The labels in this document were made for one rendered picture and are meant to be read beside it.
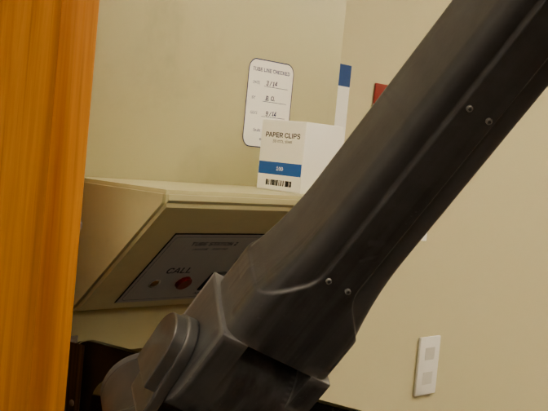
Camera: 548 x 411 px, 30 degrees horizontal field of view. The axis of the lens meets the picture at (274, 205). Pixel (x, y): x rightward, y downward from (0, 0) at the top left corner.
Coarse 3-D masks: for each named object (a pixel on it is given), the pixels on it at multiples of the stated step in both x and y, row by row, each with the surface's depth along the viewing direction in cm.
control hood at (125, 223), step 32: (96, 192) 75; (128, 192) 72; (160, 192) 70; (192, 192) 72; (224, 192) 74; (256, 192) 79; (288, 192) 85; (96, 224) 74; (128, 224) 72; (160, 224) 72; (192, 224) 74; (224, 224) 76; (256, 224) 79; (96, 256) 74; (128, 256) 73; (96, 288) 75
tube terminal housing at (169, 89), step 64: (128, 0) 80; (192, 0) 85; (256, 0) 91; (320, 0) 97; (128, 64) 81; (192, 64) 86; (320, 64) 98; (128, 128) 81; (192, 128) 87; (128, 320) 84
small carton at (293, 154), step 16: (272, 128) 87; (288, 128) 86; (304, 128) 85; (320, 128) 86; (336, 128) 88; (272, 144) 87; (288, 144) 86; (304, 144) 85; (320, 144) 86; (336, 144) 88; (272, 160) 87; (288, 160) 86; (304, 160) 85; (320, 160) 87; (272, 176) 87; (288, 176) 86; (304, 176) 85; (304, 192) 86
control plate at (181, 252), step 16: (176, 240) 74; (192, 240) 76; (208, 240) 77; (224, 240) 78; (240, 240) 79; (256, 240) 81; (160, 256) 75; (176, 256) 76; (192, 256) 78; (208, 256) 79; (224, 256) 80; (144, 272) 76; (160, 272) 77; (176, 272) 79; (192, 272) 80; (208, 272) 81; (128, 288) 77; (144, 288) 78; (160, 288) 80; (192, 288) 82
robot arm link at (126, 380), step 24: (168, 336) 52; (192, 336) 52; (120, 360) 64; (144, 360) 54; (168, 360) 52; (120, 384) 62; (144, 384) 52; (168, 384) 52; (120, 408) 59; (144, 408) 52; (168, 408) 54
